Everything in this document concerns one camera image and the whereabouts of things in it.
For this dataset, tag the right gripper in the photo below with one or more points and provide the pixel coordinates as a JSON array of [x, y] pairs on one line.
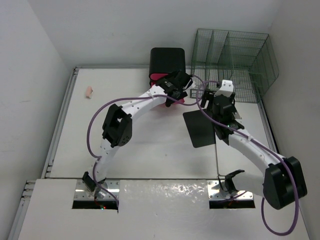
[[207, 96]]

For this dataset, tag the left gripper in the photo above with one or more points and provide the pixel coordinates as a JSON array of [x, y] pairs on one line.
[[182, 93]]

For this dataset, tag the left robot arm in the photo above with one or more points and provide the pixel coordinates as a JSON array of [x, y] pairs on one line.
[[117, 128]]

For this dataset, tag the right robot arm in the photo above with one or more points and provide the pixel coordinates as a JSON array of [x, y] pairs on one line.
[[281, 181]]

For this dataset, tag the black drawer cabinet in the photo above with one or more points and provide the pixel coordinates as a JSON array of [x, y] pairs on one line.
[[165, 60]]

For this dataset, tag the black clipboard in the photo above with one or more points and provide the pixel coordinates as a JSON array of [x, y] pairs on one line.
[[204, 132]]

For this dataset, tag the pink eraser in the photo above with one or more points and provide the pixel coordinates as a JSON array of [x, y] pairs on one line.
[[88, 93]]

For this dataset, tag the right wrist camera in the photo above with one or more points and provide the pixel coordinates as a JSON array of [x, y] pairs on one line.
[[226, 89]]

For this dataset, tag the green wire mesh organizer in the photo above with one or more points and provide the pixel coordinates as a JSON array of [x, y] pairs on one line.
[[246, 58]]

